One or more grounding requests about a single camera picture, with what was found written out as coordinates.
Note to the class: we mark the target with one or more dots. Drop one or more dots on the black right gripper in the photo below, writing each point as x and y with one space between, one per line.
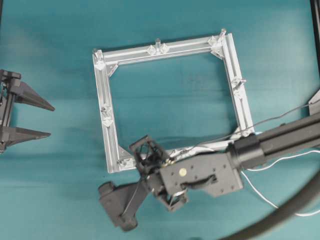
169 178

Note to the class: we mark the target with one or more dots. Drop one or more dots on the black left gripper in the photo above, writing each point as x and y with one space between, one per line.
7 98

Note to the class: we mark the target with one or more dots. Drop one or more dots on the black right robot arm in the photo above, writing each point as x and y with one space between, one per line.
255 150

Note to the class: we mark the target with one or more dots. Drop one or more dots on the aluminium pin right middle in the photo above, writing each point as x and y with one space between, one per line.
238 82

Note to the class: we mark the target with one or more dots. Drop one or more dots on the aluminium pin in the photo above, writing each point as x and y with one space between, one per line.
158 45
238 82

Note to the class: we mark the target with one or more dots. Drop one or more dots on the aluminium pin top middle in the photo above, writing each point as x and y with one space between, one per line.
158 45

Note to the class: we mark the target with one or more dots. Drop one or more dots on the aluminium pin top-right corner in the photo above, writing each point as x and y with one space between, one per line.
221 35

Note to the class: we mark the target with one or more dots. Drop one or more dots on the square aluminium extrusion frame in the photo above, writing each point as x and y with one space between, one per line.
183 97

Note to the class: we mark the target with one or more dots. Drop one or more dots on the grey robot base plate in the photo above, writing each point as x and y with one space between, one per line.
314 104

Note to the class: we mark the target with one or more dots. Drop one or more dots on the black frame post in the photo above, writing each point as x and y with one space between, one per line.
315 11

